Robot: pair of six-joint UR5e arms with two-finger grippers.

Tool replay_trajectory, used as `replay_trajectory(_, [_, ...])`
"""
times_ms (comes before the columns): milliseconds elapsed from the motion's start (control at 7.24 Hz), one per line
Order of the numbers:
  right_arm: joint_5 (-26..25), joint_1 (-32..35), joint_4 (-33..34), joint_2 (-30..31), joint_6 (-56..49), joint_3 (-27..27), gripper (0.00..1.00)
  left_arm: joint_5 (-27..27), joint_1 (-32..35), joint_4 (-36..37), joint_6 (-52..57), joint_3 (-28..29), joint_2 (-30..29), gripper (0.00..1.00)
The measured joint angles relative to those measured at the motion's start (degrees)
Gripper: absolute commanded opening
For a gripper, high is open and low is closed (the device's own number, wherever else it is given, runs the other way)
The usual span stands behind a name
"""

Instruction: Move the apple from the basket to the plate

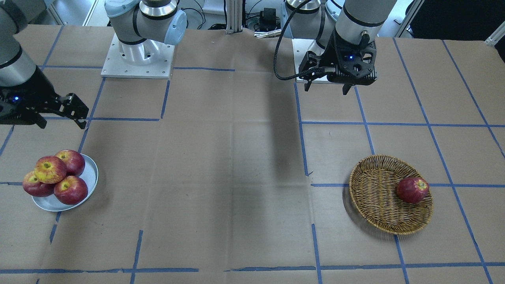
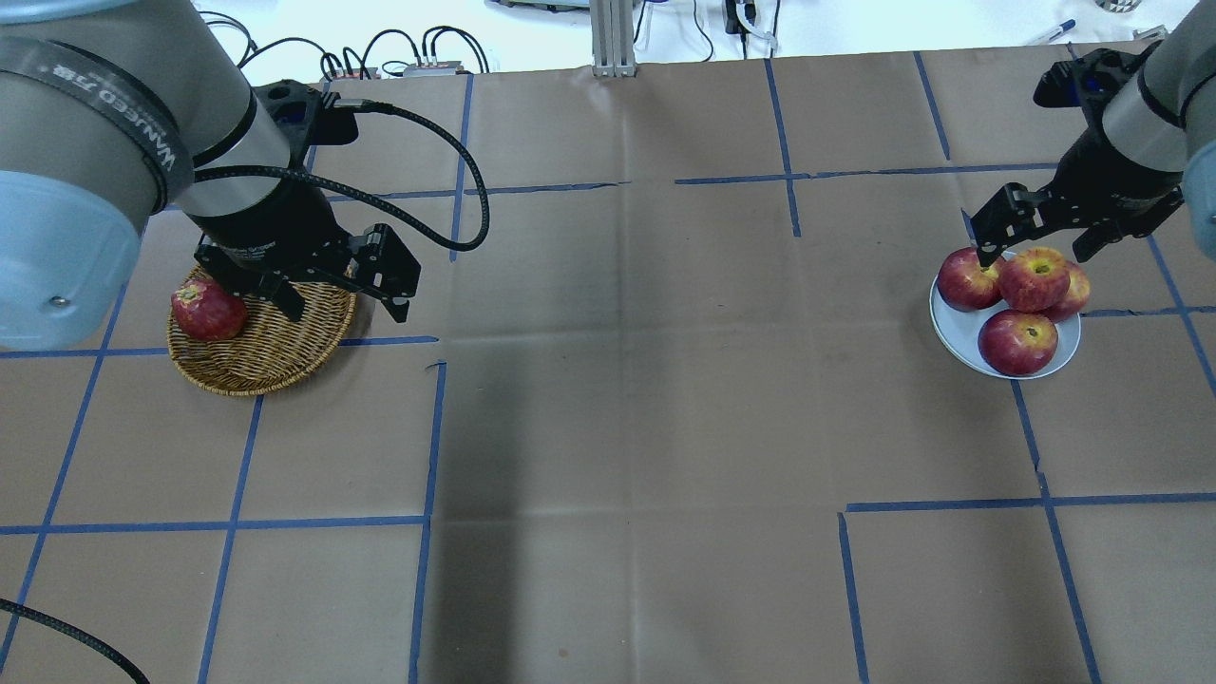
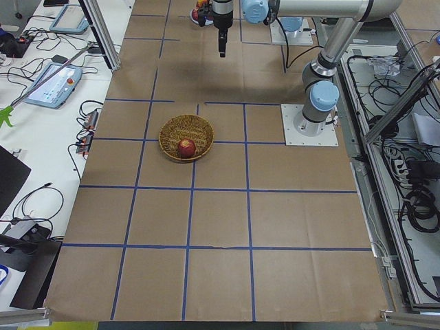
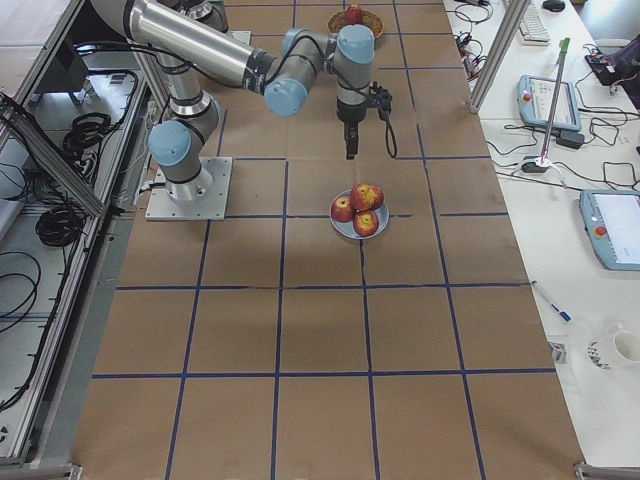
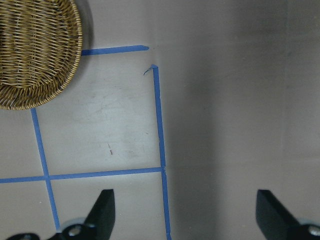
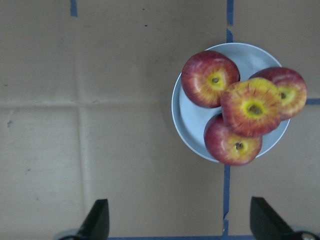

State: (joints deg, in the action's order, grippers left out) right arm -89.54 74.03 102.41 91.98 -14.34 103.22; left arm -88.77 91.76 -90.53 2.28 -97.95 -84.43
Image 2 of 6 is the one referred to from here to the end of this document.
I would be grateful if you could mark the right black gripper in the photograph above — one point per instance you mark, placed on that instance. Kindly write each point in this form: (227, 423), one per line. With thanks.
(1100, 183)

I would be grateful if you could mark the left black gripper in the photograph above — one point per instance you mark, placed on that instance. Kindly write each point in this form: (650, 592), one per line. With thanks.
(269, 219)

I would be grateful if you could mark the yellow-red striped apple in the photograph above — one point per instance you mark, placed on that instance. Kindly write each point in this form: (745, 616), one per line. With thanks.
(1034, 279)

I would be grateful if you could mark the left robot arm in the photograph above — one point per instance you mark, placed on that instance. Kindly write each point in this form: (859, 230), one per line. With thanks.
(113, 110)

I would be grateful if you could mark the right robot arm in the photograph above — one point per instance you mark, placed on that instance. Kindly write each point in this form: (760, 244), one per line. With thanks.
(1147, 148)

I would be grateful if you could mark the red apple plate left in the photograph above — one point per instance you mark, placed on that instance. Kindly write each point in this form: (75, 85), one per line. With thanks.
(1074, 299)

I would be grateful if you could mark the red apple plate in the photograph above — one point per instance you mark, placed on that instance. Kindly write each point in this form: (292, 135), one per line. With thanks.
(1016, 343)
(1074, 299)
(966, 285)

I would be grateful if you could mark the red apple plate back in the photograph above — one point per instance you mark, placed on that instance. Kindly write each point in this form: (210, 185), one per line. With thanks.
(966, 285)

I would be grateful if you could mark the woven wicker basket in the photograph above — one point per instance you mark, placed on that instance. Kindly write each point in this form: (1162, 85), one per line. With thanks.
(270, 353)

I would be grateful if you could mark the red apple plate front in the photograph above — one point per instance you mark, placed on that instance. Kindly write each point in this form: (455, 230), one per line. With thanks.
(1016, 343)

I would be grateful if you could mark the silver metal plate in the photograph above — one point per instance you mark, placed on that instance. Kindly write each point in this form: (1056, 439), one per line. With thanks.
(959, 332)

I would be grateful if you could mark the dark red basket apple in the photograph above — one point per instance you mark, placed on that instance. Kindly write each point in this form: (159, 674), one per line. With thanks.
(203, 310)

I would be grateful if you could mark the blue white pen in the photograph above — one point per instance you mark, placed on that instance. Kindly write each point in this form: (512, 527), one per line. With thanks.
(1054, 32)

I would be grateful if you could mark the aluminium frame post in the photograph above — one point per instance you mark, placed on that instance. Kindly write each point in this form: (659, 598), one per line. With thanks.
(612, 25)

